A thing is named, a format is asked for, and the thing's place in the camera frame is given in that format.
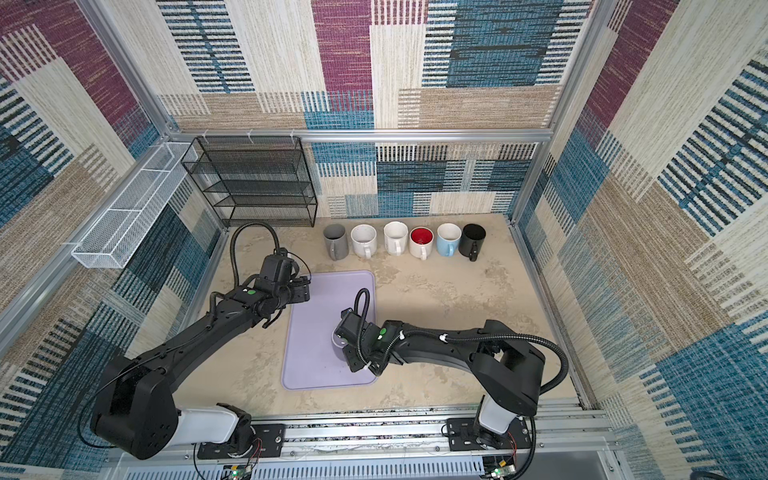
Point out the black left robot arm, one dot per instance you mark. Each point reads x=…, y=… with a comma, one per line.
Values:
x=134, y=408

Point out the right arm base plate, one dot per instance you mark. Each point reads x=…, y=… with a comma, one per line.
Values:
x=465, y=434

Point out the white ceramic mug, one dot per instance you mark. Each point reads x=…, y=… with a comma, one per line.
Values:
x=420, y=242

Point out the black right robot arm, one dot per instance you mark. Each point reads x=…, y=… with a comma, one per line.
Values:
x=513, y=369

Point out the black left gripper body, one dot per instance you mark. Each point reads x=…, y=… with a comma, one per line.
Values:
x=299, y=290

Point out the aluminium front rail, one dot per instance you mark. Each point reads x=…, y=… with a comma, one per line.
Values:
x=569, y=441

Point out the light blue mug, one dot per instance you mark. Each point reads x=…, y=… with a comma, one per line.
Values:
x=448, y=239

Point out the purple ceramic mug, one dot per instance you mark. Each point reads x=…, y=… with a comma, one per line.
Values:
x=338, y=347

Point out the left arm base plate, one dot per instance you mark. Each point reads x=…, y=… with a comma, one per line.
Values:
x=267, y=441

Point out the white wire mesh basket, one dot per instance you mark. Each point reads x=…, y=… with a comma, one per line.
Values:
x=116, y=235

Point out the black ceramic mug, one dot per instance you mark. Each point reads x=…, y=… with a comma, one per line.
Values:
x=471, y=241

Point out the lavender plastic tray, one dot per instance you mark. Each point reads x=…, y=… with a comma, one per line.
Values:
x=309, y=361

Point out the white patterned mug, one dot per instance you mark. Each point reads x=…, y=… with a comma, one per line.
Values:
x=396, y=237

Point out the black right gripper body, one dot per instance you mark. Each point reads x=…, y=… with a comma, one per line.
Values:
x=357, y=357

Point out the black wire mesh shelf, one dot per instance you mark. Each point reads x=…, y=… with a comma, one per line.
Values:
x=262, y=178

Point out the cream speckled mug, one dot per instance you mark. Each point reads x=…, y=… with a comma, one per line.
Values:
x=364, y=240

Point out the grey ceramic mug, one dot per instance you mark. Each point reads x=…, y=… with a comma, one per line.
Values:
x=336, y=241

